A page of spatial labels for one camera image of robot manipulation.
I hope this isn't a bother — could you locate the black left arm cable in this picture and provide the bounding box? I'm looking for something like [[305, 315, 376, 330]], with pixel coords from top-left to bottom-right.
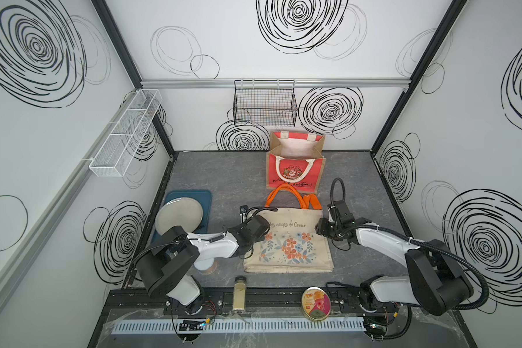
[[243, 206, 279, 218]]

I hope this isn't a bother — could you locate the red jute Christmas bag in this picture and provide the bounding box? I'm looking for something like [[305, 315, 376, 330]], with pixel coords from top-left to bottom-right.
[[265, 130, 326, 194]]

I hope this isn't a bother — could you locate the beige floral canvas tote bag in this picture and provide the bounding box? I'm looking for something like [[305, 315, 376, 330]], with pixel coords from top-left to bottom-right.
[[244, 184, 334, 273]]

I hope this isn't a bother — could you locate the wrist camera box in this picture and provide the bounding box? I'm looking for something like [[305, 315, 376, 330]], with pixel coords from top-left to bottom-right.
[[329, 200, 349, 221], [239, 205, 249, 223]]

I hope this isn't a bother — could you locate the teal tray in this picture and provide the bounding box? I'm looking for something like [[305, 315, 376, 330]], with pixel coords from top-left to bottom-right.
[[151, 190, 212, 242]]

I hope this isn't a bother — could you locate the grey round plate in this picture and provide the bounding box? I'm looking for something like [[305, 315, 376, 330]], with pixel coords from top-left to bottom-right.
[[155, 197, 203, 236]]

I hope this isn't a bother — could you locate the white lidded jar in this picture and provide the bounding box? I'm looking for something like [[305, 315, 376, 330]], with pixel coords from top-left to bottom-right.
[[194, 258, 218, 275]]

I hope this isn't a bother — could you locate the black wire wall basket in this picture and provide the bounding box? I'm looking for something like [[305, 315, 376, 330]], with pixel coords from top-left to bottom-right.
[[232, 87, 298, 128]]

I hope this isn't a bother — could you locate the round pink tin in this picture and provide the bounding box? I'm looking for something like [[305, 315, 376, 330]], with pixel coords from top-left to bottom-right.
[[301, 287, 331, 321]]

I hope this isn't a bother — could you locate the glass spice bottle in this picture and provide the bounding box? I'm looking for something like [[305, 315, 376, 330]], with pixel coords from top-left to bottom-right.
[[233, 275, 247, 313]]

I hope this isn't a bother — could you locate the aluminium wall rail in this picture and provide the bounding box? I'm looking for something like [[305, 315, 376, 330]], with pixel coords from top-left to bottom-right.
[[0, 111, 118, 314], [142, 78, 411, 89]]

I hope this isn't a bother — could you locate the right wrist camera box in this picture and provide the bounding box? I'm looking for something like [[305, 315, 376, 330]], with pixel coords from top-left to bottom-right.
[[329, 200, 349, 221]]

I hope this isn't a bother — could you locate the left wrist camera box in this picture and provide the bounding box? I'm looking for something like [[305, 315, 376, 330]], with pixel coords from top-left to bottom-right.
[[239, 205, 249, 223]]

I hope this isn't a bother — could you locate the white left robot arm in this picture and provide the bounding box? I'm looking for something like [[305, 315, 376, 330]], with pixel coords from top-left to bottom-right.
[[132, 215, 271, 312]]

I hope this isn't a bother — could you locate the white wire wall shelf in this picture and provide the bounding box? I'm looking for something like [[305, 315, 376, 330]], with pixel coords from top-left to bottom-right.
[[89, 89, 162, 178]]

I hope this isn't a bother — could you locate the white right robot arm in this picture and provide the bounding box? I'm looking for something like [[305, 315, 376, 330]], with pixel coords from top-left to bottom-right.
[[315, 201, 475, 316]]

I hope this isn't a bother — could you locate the black corner frame post right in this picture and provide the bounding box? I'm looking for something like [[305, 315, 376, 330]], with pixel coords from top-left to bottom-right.
[[371, 0, 467, 156]]

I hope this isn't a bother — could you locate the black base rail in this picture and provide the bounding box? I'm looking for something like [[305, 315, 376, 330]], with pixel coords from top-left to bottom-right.
[[101, 285, 398, 318]]

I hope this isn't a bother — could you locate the aluminium wall rail back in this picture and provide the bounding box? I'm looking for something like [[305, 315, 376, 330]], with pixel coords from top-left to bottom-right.
[[142, 78, 411, 89]]

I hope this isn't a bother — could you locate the black corner frame post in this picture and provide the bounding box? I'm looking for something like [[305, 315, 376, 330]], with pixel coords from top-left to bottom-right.
[[371, 0, 467, 156], [91, 0, 176, 158]]

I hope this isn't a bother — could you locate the aluminium wall rail left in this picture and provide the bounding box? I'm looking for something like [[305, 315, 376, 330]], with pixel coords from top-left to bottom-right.
[[0, 111, 118, 314]]

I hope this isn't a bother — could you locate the black corner frame post left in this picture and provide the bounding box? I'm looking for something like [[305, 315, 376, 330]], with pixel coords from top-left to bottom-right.
[[91, 0, 176, 158]]

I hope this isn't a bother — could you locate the white slotted cable duct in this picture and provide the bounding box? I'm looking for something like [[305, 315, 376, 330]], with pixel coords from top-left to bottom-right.
[[112, 317, 365, 334]]

